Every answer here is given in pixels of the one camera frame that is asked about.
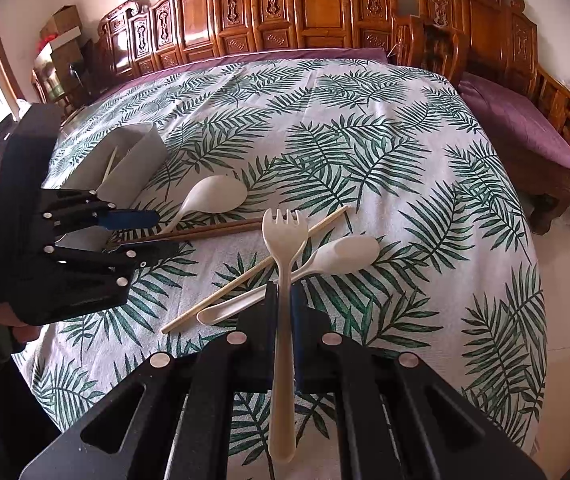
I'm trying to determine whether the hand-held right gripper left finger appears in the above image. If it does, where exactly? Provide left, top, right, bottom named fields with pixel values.
left=20, top=281, right=279, bottom=480

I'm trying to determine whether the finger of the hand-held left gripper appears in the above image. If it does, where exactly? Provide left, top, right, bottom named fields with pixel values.
left=9, top=240, right=182, bottom=326
left=40, top=189, right=161, bottom=234

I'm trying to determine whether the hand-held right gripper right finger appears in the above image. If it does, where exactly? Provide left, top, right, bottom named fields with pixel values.
left=290, top=286, right=549, bottom=480

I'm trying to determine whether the grey rectangular container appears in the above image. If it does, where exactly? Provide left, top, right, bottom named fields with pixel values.
left=67, top=121, right=169, bottom=209

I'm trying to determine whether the dark wooden chopstick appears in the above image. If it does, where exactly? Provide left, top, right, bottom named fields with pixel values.
left=154, top=222, right=266, bottom=242
left=107, top=216, right=266, bottom=250

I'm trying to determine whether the large white spoon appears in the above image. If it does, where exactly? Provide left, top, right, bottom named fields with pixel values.
left=157, top=174, right=250, bottom=237

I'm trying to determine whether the white plastic fork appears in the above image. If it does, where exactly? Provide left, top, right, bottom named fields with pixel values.
left=261, top=208, right=310, bottom=463

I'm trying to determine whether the small white spoon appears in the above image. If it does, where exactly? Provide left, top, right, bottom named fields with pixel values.
left=196, top=236, right=381, bottom=325

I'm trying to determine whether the dark cabinet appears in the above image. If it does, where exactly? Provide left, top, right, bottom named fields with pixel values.
left=32, top=40, right=102, bottom=107

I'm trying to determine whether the flat white box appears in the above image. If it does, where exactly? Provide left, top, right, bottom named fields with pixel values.
left=47, top=27, right=84, bottom=55

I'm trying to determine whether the brown cardboard box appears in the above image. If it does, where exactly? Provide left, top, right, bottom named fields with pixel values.
left=40, top=5, right=84, bottom=39

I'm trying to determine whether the green leaf print tablecloth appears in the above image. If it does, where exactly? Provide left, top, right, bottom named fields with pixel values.
left=12, top=57, right=549, bottom=461

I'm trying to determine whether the carved wooden sofa bench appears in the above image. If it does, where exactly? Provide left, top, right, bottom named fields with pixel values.
left=95, top=0, right=399, bottom=82

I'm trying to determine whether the purple armchair cushion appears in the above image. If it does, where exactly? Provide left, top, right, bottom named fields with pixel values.
left=458, top=71, right=570, bottom=171

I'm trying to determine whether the carved wooden armchair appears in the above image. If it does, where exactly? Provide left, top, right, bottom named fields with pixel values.
left=392, top=0, right=570, bottom=237

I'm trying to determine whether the wooden window frame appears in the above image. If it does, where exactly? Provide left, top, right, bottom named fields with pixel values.
left=0, top=5, right=22, bottom=107

